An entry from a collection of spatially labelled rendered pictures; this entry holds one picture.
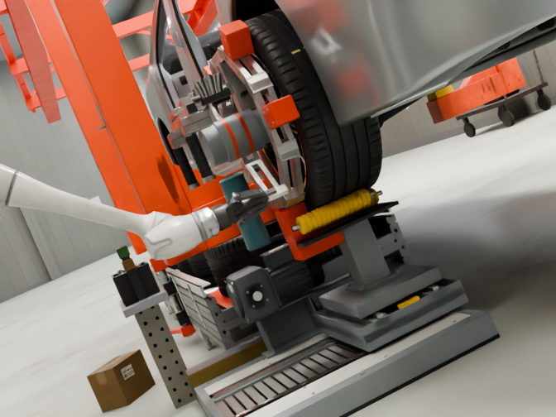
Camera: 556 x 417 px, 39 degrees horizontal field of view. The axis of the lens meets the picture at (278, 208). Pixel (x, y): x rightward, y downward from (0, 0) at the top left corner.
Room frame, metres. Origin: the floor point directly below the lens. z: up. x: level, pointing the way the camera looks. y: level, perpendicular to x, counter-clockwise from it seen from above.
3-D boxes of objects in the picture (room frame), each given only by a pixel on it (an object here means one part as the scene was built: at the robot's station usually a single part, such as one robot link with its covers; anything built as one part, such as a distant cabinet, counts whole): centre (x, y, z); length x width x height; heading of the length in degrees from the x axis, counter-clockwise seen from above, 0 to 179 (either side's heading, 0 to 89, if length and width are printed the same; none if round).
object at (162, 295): (3.00, 0.62, 0.44); 0.43 x 0.17 x 0.03; 13
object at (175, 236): (2.27, 0.32, 0.64); 0.16 x 0.13 x 0.11; 103
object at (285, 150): (2.56, -0.03, 0.85); 0.54 x 0.07 x 0.54; 13
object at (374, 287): (2.60, -0.20, 0.32); 0.40 x 0.30 x 0.28; 13
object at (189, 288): (4.21, 0.65, 0.28); 2.47 x 0.09 x 0.22; 13
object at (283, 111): (2.25, -0.11, 0.85); 0.09 x 0.08 x 0.07; 13
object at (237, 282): (2.85, 0.07, 0.26); 0.42 x 0.18 x 0.35; 103
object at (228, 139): (2.54, 0.04, 0.85); 0.21 x 0.14 x 0.14; 103
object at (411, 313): (2.60, -0.20, 0.13); 0.50 x 0.36 x 0.10; 13
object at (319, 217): (2.46, -0.16, 0.51); 0.29 x 0.06 x 0.06; 103
